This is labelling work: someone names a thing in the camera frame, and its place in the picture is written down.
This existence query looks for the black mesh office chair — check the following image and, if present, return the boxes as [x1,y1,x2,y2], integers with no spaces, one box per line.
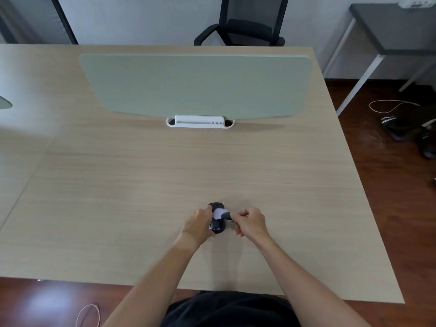
[193,0,290,47]

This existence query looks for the white divider bracket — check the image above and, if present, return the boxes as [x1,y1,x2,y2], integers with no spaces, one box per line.
[166,114,236,129]

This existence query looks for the person's left hand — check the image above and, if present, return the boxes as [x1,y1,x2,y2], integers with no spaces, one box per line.
[175,204,216,253]

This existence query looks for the person's right hand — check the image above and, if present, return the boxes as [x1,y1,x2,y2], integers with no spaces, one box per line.
[231,207,273,245]

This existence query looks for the black framed mesh panel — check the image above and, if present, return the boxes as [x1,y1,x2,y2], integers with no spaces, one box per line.
[0,0,79,45]

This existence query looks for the white cable with adapter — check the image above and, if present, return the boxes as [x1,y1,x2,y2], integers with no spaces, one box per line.
[74,304,101,327]

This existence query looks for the white floor cable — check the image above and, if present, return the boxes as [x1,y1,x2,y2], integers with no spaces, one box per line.
[368,99,420,114]

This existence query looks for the person's right forearm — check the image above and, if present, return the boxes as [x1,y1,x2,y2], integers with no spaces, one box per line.
[253,234,372,327]

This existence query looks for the person's black shorts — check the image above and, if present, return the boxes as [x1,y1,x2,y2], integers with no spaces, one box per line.
[160,291,302,327]

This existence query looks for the grey table with white legs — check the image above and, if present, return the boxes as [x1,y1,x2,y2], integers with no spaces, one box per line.
[322,3,436,117]

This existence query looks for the black brush with white bristles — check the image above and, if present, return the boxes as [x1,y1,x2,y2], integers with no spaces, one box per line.
[213,207,239,223]

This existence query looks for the black slipper with white stripes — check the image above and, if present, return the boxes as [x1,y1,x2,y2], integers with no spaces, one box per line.
[380,115,408,142]

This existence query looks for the black computer mouse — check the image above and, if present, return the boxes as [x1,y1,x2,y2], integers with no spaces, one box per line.
[208,202,226,234]

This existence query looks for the person's left forearm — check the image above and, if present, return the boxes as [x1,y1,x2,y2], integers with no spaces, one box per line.
[102,240,200,327]

